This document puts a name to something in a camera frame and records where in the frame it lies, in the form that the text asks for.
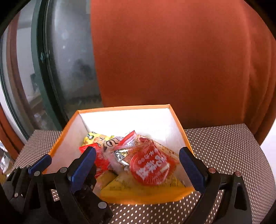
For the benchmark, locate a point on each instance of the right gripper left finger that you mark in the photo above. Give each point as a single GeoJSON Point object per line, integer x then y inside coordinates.
{"type": "Point", "coordinates": [51, 196]}

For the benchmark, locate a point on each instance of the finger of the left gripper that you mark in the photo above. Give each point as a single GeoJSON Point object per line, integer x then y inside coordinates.
{"type": "Point", "coordinates": [94, 209]}
{"type": "Point", "coordinates": [40, 165]}

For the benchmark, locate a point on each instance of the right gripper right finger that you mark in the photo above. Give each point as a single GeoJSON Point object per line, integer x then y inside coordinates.
{"type": "Point", "coordinates": [234, 206]}

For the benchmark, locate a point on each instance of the orange bread packet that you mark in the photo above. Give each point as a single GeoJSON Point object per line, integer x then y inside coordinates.
{"type": "Point", "coordinates": [103, 180]}

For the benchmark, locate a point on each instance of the yellow honey butter chips bag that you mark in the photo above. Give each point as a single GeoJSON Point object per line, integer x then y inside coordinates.
{"type": "Point", "coordinates": [125, 181]}

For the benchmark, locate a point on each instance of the red cartoon face snack bag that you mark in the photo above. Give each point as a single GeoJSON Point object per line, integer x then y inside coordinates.
{"type": "Point", "coordinates": [115, 154]}

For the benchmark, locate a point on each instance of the yellow cartoon noodle snack packet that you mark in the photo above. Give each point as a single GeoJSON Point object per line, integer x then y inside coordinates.
{"type": "Point", "coordinates": [93, 137]}

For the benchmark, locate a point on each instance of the red spicy strips clear packet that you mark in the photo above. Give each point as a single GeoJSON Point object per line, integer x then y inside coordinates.
{"type": "Point", "coordinates": [151, 163]}

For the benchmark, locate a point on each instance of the clutter at left floor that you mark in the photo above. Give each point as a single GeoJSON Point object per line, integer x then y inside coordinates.
{"type": "Point", "coordinates": [6, 163]}

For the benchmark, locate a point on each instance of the orange curtain left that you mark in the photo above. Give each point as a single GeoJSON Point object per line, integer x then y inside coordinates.
{"type": "Point", "coordinates": [9, 138]}

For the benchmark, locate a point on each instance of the orange curtain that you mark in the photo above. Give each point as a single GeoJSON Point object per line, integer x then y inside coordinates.
{"type": "Point", "coordinates": [9, 138]}
{"type": "Point", "coordinates": [212, 61]}

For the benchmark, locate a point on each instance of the orange cardboard box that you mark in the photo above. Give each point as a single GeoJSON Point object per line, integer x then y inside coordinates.
{"type": "Point", "coordinates": [157, 122]}

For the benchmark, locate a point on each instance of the green framed glass door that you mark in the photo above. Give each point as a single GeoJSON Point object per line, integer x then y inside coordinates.
{"type": "Point", "coordinates": [47, 64]}

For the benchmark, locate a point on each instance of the orange curtain right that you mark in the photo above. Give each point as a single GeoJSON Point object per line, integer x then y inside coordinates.
{"type": "Point", "coordinates": [212, 61]}

